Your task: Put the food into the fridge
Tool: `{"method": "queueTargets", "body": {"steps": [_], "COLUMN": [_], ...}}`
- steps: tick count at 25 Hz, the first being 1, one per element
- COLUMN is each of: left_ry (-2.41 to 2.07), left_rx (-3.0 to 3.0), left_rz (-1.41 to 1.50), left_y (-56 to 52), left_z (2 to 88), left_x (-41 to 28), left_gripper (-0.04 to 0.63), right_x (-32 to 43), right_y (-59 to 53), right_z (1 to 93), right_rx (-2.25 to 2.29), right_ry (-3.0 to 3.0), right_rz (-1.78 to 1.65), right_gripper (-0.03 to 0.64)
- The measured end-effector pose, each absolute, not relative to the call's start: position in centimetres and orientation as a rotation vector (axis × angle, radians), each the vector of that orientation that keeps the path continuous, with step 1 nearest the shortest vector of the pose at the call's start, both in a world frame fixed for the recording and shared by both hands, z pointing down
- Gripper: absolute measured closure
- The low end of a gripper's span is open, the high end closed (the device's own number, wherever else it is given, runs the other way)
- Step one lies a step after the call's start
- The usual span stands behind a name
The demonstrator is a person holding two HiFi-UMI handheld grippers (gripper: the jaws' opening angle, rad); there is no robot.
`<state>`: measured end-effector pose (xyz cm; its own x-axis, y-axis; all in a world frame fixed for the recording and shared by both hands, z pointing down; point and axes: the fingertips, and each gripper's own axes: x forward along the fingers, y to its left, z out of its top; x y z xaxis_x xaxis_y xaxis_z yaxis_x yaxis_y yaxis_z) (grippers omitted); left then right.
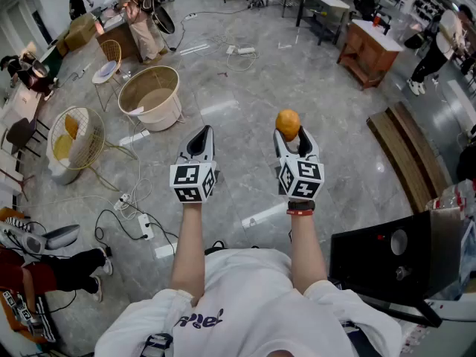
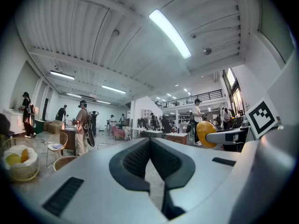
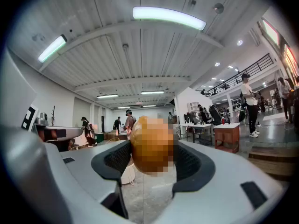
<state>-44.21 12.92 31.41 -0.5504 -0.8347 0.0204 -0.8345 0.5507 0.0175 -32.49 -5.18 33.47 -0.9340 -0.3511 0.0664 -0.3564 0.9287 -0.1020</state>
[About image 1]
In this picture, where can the red wrist band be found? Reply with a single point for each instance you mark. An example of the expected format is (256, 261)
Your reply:
(301, 205)

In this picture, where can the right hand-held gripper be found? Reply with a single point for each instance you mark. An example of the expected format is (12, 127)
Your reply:
(301, 179)

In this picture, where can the black cabinet with door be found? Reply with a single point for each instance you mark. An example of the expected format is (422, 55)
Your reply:
(357, 266)

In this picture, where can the white power strip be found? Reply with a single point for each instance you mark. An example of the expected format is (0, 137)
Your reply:
(122, 201)
(246, 50)
(190, 16)
(230, 49)
(145, 227)

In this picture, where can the dark chair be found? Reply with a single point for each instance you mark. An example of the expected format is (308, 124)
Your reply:
(20, 132)

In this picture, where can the red wristband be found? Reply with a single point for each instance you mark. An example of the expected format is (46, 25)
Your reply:
(300, 212)

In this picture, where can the metal pot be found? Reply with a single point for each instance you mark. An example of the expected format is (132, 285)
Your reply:
(40, 69)

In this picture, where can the red cup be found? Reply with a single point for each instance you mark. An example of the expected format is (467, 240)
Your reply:
(377, 20)

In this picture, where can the orange fruit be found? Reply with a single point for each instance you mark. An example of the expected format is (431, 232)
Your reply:
(288, 123)

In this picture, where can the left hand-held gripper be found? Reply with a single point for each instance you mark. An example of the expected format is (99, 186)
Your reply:
(191, 179)

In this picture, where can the person's right forearm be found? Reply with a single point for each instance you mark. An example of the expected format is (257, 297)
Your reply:
(306, 255)

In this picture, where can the round beige tub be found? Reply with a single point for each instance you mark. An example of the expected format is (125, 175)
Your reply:
(156, 104)

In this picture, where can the orange wooden cabinet white top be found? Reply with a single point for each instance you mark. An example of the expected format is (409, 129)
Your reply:
(366, 56)

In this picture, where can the black round disc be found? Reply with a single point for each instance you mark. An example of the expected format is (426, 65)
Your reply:
(165, 21)

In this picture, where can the white round plate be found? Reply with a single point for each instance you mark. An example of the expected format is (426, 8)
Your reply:
(399, 242)

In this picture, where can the low wooden plank platform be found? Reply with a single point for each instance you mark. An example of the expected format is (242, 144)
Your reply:
(409, 154)

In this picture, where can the white printed t-shirt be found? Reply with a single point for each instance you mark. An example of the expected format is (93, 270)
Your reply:
(253, 303)

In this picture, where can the white curved counter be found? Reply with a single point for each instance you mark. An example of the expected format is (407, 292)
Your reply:
(457, 311)

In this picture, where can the person's left forearm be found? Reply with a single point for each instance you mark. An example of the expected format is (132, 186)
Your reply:
(187, 251)

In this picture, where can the brown wooden desk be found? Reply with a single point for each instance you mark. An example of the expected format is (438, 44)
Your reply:
(119, 39)

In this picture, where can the cardboard box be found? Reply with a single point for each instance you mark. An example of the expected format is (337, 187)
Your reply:
(80, 32)

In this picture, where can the labelled clear drink bottle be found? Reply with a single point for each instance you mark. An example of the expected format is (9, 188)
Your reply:
(403, 273)

